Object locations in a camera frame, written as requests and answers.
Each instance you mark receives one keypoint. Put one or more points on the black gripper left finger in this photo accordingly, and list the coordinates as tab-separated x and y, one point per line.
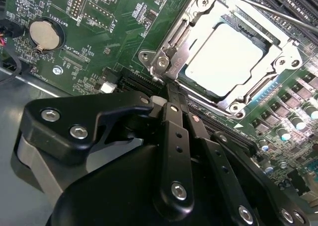
64	126

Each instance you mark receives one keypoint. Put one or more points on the metal socket cover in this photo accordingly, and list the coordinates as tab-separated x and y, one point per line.
185	51

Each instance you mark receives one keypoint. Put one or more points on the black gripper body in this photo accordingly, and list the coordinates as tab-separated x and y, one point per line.
111	198

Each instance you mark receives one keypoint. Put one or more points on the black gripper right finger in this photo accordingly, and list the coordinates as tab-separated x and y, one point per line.
216	161

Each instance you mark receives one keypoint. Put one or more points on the silver CPU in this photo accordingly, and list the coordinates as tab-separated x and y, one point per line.
223	59

